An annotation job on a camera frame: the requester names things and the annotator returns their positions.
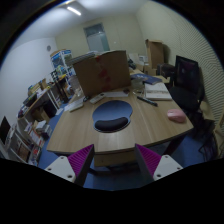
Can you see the wooden bookshelf left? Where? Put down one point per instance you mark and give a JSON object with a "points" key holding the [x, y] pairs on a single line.
{"points": [[27, 137]]}

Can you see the white open notebook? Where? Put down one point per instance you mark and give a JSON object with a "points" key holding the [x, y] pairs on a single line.
{"points": [[157, 91]]}

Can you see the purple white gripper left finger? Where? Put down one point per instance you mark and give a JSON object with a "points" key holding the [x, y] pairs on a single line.
{"points": [[74, 167]]}

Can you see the blue white product box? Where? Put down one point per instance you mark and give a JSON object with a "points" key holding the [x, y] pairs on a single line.
{"points": [[59, 61]]}

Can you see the white paper sheet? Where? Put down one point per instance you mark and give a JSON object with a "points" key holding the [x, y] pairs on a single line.
{"points": [[116, 94]]}

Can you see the large brown cardboard box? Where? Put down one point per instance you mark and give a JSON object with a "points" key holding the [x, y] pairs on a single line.
{"points": [[103, 73]]}

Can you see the black monitor left edge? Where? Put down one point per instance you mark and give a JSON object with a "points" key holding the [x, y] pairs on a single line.
{"points": [[4, 129]]}

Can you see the pink computer mouse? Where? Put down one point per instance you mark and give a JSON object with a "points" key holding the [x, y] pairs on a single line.
{"points": [[176, 115]]}

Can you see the black pen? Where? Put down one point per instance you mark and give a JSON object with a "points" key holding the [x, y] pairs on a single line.
{"points": [[147, 101]]}

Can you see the ceiling fluorescent light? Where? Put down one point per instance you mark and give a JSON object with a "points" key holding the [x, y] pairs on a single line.
{"points": [[74, 11]]}

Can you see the dark blue book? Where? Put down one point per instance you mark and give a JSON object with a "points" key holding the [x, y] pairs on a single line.
{"points": [[146, 78]]}

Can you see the tall cardboard box background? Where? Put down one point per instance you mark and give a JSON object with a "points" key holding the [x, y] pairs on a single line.
{"points": [[155, 52]]}

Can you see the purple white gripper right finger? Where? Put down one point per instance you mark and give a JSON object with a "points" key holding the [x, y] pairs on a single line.
{"points": [[153, 166]]}

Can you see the blue mouse pad wrist rest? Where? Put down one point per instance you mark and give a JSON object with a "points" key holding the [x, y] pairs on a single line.
{"points": [[112, 116]]}

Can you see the white remote control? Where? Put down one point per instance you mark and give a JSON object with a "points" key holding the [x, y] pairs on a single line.
{"points": [[97, 98]]}

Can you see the black office chair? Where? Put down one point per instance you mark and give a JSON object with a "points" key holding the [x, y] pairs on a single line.
{"points": [[187, 90]]}

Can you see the grey door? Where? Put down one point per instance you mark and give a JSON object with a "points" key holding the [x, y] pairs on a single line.
{"points": [[96, 38]]}

